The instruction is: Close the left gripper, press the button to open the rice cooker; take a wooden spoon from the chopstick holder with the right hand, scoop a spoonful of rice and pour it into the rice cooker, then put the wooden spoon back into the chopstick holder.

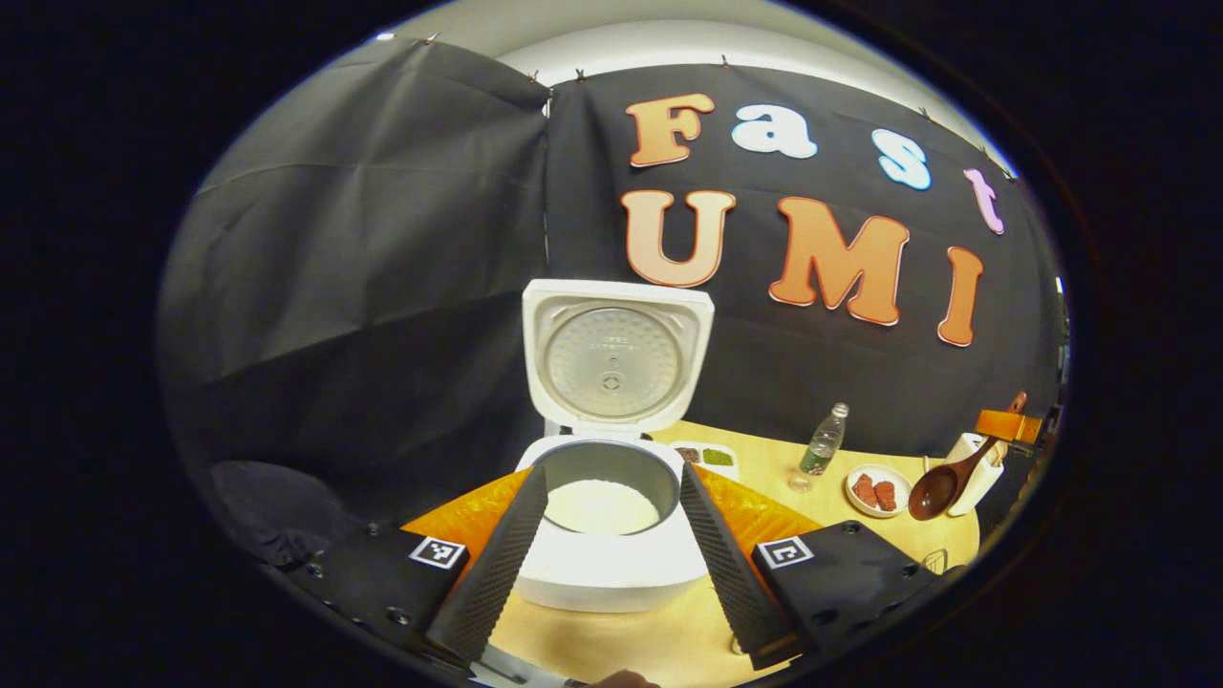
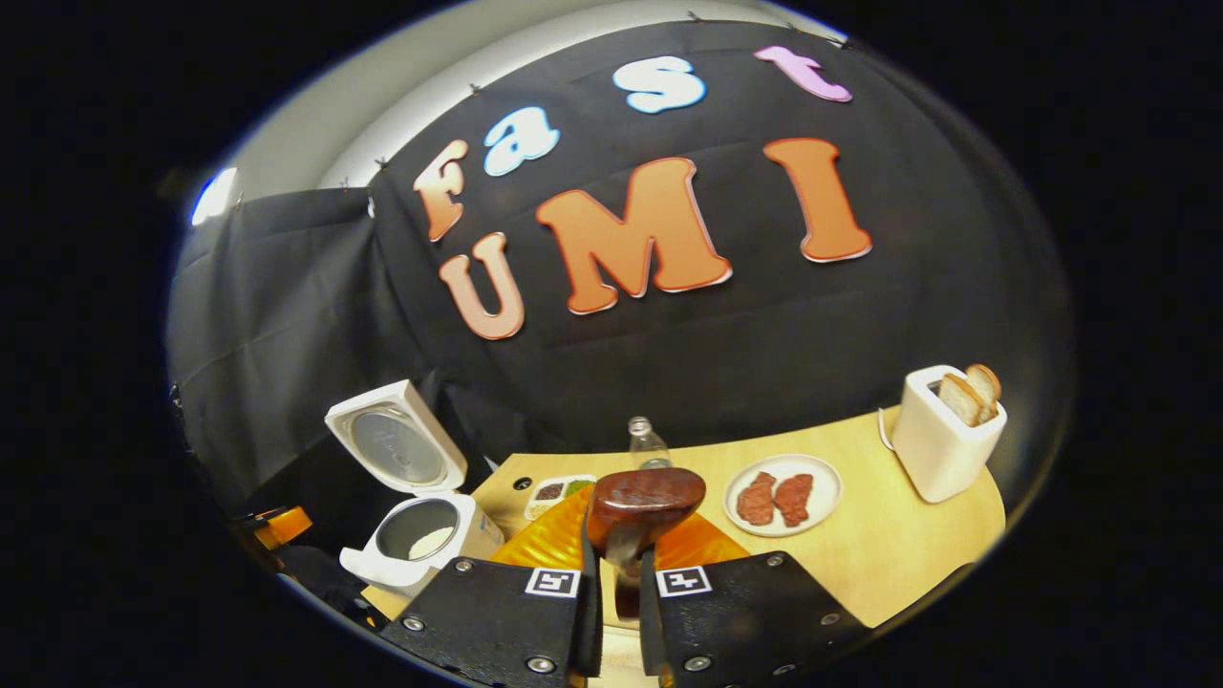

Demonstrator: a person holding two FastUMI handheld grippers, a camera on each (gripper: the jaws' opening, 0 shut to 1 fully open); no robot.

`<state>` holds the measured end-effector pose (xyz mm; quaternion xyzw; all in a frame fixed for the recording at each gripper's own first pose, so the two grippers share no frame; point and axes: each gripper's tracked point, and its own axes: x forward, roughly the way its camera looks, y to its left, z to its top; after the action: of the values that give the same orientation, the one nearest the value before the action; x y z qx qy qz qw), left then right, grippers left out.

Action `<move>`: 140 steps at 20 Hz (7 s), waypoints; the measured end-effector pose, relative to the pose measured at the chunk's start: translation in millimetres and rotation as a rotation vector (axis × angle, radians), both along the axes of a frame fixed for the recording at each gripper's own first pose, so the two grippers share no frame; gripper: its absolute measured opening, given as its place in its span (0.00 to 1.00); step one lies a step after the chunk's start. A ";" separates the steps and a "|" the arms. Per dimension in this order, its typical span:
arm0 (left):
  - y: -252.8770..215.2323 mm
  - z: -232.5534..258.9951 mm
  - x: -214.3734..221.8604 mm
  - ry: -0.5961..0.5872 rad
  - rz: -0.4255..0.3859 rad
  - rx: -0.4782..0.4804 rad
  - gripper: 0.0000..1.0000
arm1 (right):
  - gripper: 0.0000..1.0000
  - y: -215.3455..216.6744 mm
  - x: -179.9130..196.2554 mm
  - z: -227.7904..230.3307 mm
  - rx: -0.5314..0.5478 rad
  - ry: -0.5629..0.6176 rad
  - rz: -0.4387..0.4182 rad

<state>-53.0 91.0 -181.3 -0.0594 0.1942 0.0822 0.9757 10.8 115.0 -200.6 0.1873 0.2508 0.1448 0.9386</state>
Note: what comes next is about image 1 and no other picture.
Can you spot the white rice cooker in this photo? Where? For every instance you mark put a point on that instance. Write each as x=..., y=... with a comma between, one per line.
x=621, y=573

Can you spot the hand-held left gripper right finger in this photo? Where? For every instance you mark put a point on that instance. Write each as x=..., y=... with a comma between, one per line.
x=721, y=564

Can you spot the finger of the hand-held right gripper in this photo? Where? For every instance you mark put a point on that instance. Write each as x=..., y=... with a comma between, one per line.
x=1003, y=425

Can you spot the dark wooden spoon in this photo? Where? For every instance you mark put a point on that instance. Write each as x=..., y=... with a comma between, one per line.
x=934, y=492

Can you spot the white rice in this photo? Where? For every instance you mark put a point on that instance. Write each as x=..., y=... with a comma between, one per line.
x=602, y=506

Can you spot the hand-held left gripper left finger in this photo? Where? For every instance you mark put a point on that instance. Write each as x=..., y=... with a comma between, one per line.
x=497, y=564

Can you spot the black backdrop cloth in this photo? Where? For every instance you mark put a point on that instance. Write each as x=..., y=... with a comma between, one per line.
x=382, y=287

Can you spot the red meat piece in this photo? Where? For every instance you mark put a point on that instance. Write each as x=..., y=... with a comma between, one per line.
x=865, y=490
x=887, y=496

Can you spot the dark cloth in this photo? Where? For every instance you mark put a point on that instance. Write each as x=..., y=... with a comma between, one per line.
x=277, y=506

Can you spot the clear plastic water bottle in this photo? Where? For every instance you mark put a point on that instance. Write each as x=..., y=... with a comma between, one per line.
x=819, y=454

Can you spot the white toaster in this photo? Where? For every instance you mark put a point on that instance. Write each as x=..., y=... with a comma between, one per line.
x=986, y=487

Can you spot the divided white grain dish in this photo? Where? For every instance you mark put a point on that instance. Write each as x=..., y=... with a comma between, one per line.
x=717, y=459

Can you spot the round white plate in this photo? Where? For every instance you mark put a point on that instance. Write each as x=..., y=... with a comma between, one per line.
x=903, y=478

